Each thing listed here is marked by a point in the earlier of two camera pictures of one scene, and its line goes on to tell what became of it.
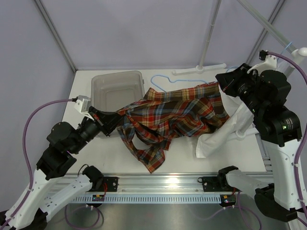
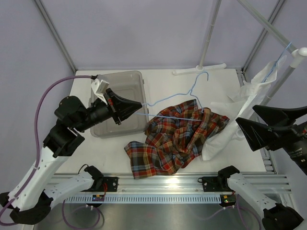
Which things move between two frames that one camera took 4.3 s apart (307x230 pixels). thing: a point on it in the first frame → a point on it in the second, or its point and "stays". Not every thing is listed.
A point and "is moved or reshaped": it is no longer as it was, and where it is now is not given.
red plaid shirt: (163, 117) is moved or reshaped
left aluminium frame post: (40, 5) stays
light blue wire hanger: (182, 79) → (189, 92)
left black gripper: (106, 121) → (120, 107)
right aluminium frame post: (277, 8) stays
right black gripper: (231, 80) → (258, 134)
